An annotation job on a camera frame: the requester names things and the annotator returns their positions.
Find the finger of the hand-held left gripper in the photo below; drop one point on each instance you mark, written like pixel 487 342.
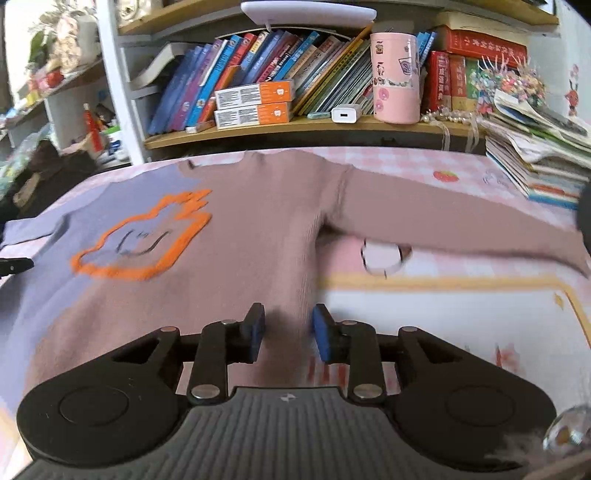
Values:
pixel 16 266

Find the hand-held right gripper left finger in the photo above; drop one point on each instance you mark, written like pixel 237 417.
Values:
pixel 256 333

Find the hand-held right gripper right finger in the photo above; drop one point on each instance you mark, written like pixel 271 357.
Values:
pixel 322 336

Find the pink and purple knit sweater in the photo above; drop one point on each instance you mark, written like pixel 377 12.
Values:
pixel 258 221

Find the dark brown cloth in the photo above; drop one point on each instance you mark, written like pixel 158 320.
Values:
pixel 51 175

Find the red toy bottle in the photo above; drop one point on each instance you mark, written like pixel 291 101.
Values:
pixel 92 125

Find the white side shelf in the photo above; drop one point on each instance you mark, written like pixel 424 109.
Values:
pixel 60 92

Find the wooden bookshelf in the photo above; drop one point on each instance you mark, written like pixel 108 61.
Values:
pixel 300 128

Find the orange and white box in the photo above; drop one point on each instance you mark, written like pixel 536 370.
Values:
pixel 255 93
pixel 253 115

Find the teal eraser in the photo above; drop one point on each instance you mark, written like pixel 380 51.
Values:
pixel 318 114

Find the white charger plug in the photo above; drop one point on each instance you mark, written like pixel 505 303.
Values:
pixel 347 113

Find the dried flower bouquet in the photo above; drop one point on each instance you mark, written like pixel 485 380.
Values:
pixel 60 37

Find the clear glass ball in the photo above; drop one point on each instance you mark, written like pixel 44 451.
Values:
pixel 564 431

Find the row of colourful books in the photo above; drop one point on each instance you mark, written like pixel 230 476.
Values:
pixel 277 69

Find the pink sticker-covered tumbler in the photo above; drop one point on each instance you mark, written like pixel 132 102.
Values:
pixel 395 78

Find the stack of magazines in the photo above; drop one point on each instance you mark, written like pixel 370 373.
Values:
pixel 535 147

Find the dark round object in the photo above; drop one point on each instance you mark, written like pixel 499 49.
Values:
pixel 584 217

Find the row of red thick books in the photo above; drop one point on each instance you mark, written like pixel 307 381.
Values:
pixel 461 64

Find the colourful bead ornament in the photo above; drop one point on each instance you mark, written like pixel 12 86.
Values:
pixel 505 83

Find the white oval lamp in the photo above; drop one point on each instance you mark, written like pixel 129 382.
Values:
pixel 307 11

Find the red cartoon wall sticker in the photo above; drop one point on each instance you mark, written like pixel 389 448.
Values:
pixel 572 96

